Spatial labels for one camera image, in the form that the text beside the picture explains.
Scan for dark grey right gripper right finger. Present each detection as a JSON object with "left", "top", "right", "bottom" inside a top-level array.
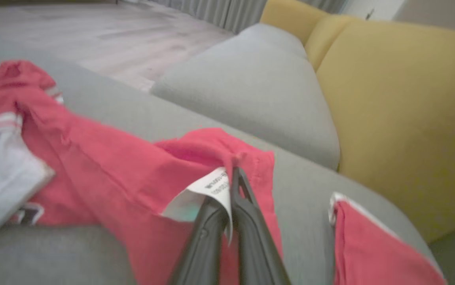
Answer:
[{"left": 230, "top": 166, "right": 292, "bottom": 285}]

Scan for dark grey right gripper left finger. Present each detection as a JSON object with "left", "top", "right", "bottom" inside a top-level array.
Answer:
[{"left": 168, "top": 196, "right": 233, "bottom": 285}]

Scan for red garment white band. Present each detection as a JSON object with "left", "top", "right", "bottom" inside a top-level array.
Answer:
[{"left": 328, "top": 192, "right": 448, "bottom": 285}]

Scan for red jersey shirt white sleeves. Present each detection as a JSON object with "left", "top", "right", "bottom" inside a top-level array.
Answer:
[{"left": 0, "top": 59, "right": 284, "bottom": 285}]

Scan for large grey sofa seat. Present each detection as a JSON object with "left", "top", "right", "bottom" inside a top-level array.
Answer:
[{"left": 0, "top": 30, "right": 444, "bottom": 285}]

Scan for small grey sofa seat cushion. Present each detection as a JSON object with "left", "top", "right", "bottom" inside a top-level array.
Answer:
[{"left": 150, "top": 23, "right": 341, "bottom": 171}]

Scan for large yellow sofa back cushion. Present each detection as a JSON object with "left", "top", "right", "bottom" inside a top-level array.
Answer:
[{"left": 316, "top": 20, "right": 455, "bottom": 244}]

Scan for narrow yellow sofa back cushion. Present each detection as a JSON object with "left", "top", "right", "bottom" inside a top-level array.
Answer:
[{"left": 304, "top": 14, "right": 365, "bottom": 72}]

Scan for rounded yellow sofa back cushion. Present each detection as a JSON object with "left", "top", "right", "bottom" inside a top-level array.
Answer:
[{"left": 260, "top": 0, "right": 329, "bottom": 46}]

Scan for grey pleated curtain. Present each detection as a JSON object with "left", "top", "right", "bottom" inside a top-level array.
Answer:
[{"left": 148, "top": 0, "right": 349, "bottom": 34}]

